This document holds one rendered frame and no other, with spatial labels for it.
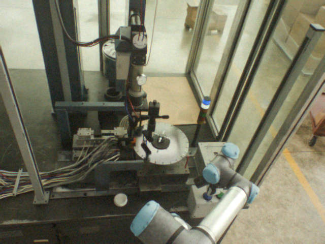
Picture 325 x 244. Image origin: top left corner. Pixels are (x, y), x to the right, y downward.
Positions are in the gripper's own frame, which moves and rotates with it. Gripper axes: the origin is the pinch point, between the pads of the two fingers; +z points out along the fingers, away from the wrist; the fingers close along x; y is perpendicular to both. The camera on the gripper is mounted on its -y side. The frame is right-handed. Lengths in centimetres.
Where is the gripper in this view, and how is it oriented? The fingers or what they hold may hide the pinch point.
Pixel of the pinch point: (207, 193)
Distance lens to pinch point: 146.3
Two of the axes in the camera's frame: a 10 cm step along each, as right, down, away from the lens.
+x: -1.4, -6.9, 7.1
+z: -1.3, 7.2, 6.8
